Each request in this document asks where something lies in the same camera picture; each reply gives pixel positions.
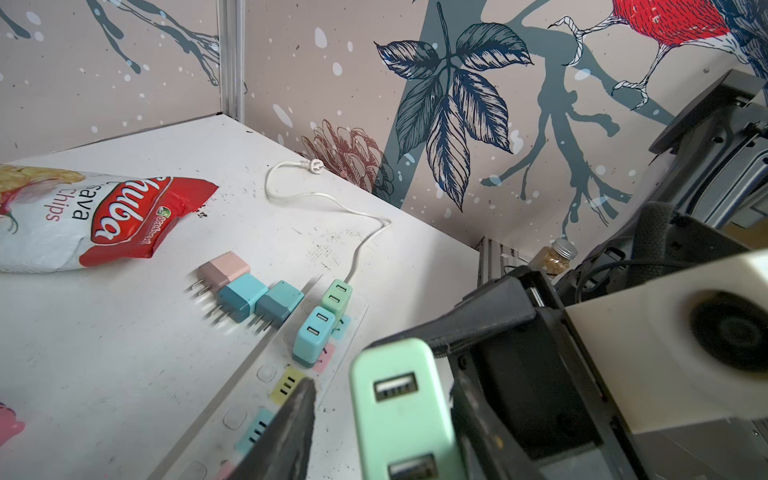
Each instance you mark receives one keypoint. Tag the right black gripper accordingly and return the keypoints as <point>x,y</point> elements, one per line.
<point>528,404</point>

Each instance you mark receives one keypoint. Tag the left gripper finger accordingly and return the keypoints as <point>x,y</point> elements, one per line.
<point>283,451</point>

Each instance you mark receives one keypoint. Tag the white multicolour power strip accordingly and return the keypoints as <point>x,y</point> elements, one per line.
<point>236,418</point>

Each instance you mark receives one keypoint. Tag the teal charger plug front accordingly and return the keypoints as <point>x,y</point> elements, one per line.
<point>313,335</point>

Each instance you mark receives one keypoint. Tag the teal charger plug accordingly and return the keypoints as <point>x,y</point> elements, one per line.
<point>238,299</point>
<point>313,335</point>
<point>277,305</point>

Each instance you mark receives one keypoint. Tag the light green charger plug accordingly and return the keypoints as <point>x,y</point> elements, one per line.
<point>337,298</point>

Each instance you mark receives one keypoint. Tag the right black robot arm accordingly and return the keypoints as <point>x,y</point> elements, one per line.
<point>719,169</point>

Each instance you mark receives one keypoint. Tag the teal charger plug lower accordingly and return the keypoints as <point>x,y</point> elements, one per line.
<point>277,305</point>

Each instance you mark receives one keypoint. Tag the teal charger plug upper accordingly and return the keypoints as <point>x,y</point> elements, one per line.
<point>238,299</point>

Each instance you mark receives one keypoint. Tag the pink usb charger plug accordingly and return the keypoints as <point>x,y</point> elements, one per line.
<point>218,272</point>

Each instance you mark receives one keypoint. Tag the glass jar with lid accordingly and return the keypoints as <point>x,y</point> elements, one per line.
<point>554,259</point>

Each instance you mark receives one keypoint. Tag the pink pig toy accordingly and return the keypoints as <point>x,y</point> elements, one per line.
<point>10,425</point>

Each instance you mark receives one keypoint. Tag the red white chips bag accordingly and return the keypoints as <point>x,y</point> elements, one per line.
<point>58,220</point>

